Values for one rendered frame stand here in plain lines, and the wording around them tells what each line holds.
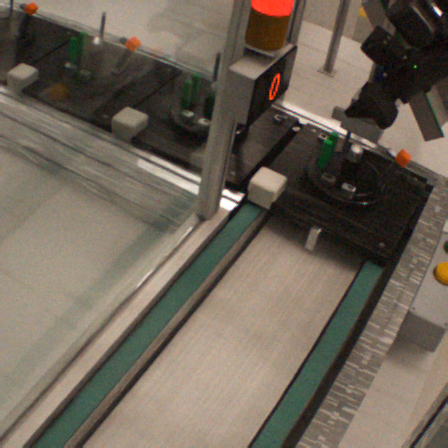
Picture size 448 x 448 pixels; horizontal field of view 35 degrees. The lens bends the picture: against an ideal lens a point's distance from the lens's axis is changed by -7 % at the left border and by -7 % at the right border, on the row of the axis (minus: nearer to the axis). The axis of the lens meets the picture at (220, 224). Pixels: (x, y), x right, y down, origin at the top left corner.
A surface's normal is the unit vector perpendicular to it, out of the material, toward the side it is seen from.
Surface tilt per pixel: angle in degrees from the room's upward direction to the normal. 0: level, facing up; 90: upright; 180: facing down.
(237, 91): 90
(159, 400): 0
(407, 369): 0
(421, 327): 90
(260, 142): 0
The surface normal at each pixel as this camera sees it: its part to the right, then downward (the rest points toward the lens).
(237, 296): 0.15, -0.73
